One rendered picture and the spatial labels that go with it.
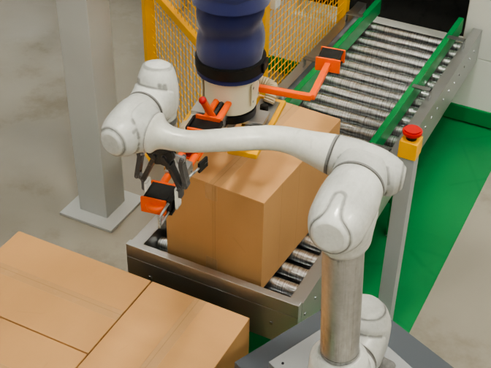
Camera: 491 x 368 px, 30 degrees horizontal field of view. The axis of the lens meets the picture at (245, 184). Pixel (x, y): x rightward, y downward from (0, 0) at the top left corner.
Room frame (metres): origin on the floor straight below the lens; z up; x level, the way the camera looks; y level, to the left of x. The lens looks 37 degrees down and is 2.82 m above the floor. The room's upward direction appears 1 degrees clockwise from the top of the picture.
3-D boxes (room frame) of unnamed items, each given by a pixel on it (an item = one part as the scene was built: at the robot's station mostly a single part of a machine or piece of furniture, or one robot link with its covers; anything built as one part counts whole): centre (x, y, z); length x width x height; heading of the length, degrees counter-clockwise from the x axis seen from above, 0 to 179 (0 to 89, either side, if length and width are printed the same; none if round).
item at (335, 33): (3.61, -0.11, 0.50); 2.31 x 0.05 x 0.19; 154
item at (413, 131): (2.71, -0.59, 1.02); 0.07 x 0.07 x 0.04
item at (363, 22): (3.90, -0.32, 0.60); 1.60 x 0.11 x 0.09; 154
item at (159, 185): (1.99, 0.24, 1.27); 0.08 x 0.07 x 0.05; 163
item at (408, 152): (2.71, -0.59, 0.50); 0.07 x 0.07 x 1.00; 64
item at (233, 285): (2.41, 0.12, 0.58); 0.70 x 0.03 x 0.06; 64
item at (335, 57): (2.77, -0.28, 1.28); 0.09 x 0.08 x 0.05; 73
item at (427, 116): (3.32, -0.69, 0.50); 2.31 x 0.05 x 0.19; 154
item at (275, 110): (2.53, -0.04, 1.17); 0.34 x 0.10 x 0.05; 163
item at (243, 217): (2.74, -0.03, 0.75); 0.60 x 0.40 x 0.40; 151
